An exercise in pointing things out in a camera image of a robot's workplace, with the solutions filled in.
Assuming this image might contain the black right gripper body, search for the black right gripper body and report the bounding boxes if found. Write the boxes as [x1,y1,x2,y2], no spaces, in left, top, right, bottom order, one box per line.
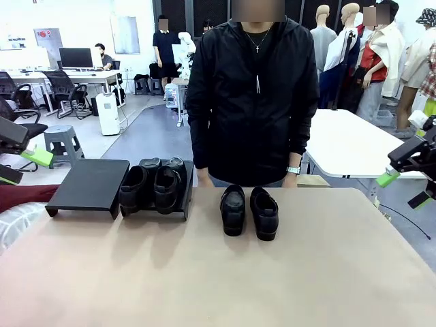
[425,134,436,180]

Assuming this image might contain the black leather dress shoe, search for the black leather dress shoe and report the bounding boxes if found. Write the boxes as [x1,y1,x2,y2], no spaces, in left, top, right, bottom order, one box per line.
[119,157,163,217]
[153,156,188,216]

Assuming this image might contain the black buckle strap shoe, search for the black buckle strap shoe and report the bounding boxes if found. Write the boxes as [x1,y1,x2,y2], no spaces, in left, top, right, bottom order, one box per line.
[249,186,280,242]

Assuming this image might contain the person's left forearm black sleeve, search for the person's left forearm black sleeve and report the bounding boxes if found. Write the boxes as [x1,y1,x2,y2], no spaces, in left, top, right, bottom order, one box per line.
[287,115,313,168]

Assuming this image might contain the person's right forearm black sleeve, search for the person's right forearm black sleeve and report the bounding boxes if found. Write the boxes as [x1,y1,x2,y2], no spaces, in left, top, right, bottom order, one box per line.
[190,119,214,170]

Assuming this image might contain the black shoe stand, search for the black shoe stand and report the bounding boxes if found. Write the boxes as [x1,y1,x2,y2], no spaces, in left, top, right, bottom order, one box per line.
[44,158,131,220]
[119,157,196,222]

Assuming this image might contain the person's left hand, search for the person's left hand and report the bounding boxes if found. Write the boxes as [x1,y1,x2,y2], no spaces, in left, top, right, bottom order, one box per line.
[283,172,301,189]

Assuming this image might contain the person's right hand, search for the person's right hand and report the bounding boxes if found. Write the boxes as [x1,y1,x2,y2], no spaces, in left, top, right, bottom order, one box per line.
[196,166,215,189]

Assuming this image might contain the black office chair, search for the black office chair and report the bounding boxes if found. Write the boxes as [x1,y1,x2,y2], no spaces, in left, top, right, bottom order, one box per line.
[0,71,42,110]
[0,97,49,173]
[42,70,93,120]

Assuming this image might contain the dark red cloth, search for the dark red cloth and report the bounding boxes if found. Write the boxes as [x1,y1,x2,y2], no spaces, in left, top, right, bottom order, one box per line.
[0,183,59,215]

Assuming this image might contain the grey plastic basket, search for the grey plastic basket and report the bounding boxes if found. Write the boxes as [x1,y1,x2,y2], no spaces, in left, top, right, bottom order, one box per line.
[371,108,396,128]

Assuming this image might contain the grey plastic stool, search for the grey plastic stool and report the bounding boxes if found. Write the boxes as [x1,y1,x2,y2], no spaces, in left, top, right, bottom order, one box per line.
[43,125,85,168]

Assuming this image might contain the white plastic wrap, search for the white plastic wrap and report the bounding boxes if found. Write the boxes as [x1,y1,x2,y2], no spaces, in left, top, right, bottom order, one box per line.
[0,201,48,255]

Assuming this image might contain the neon green trousers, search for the neon green trousers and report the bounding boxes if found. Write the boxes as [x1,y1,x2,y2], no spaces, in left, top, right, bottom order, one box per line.
[411,99,436,137]

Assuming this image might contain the white side table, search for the white side table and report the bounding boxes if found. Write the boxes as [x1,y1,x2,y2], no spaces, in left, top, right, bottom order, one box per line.
[302,108,436,179]

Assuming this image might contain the mannequin in beige jacket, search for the mannequin in beige jacket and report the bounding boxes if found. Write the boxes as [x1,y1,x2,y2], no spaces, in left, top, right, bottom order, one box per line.
[396,20,436,137]

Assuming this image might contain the white office desk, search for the white office desk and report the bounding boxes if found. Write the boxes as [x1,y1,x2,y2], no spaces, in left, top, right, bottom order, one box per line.
[0,69,123,113]

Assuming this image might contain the white air purifier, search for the white air purifier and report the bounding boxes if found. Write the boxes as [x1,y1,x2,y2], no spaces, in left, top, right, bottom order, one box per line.
[95,92,121,137]

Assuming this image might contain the cardboard box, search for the cardboard box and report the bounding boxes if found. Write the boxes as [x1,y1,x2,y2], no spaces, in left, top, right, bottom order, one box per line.
[296,174,332,189]

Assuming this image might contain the black computer monitor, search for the black computer monitor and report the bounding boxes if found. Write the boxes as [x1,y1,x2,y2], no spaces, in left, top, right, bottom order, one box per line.
[59,47,94,69]

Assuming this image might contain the grey panel with red signs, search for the grey panel with red signs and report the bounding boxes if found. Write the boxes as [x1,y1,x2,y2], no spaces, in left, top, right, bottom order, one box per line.
[33,27,64,69]

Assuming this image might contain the mannequin red top cream jacket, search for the mannequin red top cream jacket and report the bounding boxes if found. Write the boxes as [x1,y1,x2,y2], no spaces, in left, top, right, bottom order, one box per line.
[356,0,406,119]

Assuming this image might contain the white monitor back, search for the white monitor back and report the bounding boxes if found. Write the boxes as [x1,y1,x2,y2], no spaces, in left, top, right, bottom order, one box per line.
[89,46,104,69]

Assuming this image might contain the seated person at desk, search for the seated person at desk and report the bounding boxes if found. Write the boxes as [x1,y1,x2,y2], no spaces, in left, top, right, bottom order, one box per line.
[94,43,117,72]

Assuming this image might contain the mannequin in white navy jacket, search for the mannequin in white navy jacket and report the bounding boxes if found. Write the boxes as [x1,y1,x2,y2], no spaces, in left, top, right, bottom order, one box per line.
[322,2,362,110]

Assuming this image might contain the mannequin in grey tank top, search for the mannequin in grey tank top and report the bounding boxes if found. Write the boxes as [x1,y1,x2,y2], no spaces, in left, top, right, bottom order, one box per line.
[309,4,339,84]

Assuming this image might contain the dark stool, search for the dark stool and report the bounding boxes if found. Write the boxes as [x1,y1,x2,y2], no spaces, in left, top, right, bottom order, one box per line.
[134,74,151,96]
[149,77,165,96]

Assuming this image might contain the patterned bucket hat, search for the patterned bucket hat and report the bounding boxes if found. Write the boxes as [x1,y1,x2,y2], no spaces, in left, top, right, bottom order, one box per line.
[416,8,436,25]

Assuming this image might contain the person in black jacket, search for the person in black jacket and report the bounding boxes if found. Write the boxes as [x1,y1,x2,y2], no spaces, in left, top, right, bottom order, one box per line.
[185,15,320,188]

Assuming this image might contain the translucent storage box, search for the translucent storage box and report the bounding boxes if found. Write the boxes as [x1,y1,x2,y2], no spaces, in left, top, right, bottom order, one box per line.
[164,83,187,110]

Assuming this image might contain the standing person dark clothes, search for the standing person dark clothes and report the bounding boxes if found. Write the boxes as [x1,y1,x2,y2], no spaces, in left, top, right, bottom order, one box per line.
[152,15,182,90]

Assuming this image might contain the black chunky loafer grey insole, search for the black chunky loafer grey insole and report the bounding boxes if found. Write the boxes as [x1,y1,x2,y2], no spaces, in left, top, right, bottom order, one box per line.
[219,184,247,236]

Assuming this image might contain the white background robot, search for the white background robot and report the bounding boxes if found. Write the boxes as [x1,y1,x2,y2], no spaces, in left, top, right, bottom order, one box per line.
[171,31,198,80]

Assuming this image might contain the thin black cable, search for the thin black cable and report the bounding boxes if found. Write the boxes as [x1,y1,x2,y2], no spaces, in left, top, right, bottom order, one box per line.
[379,203,431,240]

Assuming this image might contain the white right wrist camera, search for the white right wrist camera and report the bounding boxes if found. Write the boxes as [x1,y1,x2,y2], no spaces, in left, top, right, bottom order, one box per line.
[407,110,429,129]

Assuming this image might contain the wall poster board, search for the wall poster board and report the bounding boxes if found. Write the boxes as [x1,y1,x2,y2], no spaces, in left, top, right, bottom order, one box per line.
[109,15,141,55]

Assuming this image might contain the silver cross necklace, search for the silver cross necklace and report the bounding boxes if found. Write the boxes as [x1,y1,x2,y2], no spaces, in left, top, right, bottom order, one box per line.
[243,25,273,54]

